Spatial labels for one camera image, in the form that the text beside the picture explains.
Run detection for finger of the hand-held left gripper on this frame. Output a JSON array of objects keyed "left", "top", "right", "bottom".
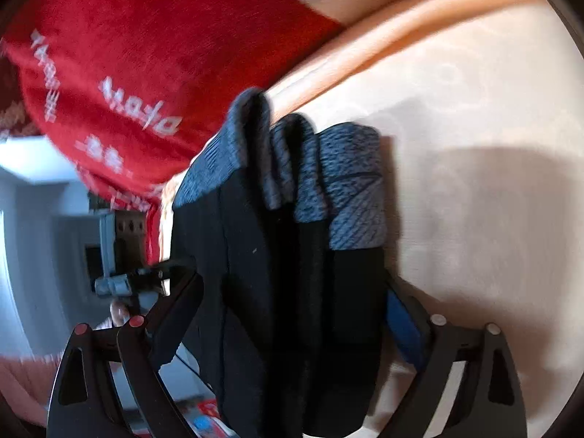
[{"left": 130, "top": 257, "right": 198, "bottom": 281}]

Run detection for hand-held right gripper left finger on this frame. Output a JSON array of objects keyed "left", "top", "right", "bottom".
[{"left": 46, "top": 271, "right": 205, "bottom": 438}]

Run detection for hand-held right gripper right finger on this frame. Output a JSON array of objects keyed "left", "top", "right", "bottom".
[{"left": 379, "top": 269, "right": 530, "bottom": 438}]

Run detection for dark navy pants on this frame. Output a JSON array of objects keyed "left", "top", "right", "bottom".
[{"left": 150, "top": 88, "right": 393, "bottom": 438}]

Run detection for person's left hand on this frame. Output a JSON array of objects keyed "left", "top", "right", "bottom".
[{"left": 109, "top": 299, "right": 158, "bottom": 330}]

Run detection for red blue packet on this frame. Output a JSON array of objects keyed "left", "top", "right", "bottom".
[{"left": 179, "top": 396, "right": 231, "bottom": 438}]

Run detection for red embroidered quilt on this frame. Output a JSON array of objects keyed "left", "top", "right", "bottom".
[{"left": 0, "top": 61, "right": 46, "bottom": 141}]

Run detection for red pillow white print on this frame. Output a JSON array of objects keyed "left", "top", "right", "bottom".
[{"left": 0, "top": 0, "right": 397, "bottom": 213}]

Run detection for peach bed sheet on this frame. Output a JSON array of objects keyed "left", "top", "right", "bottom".
[{"left": 146, "top": 0, "right": 584, "bottom": 438}]

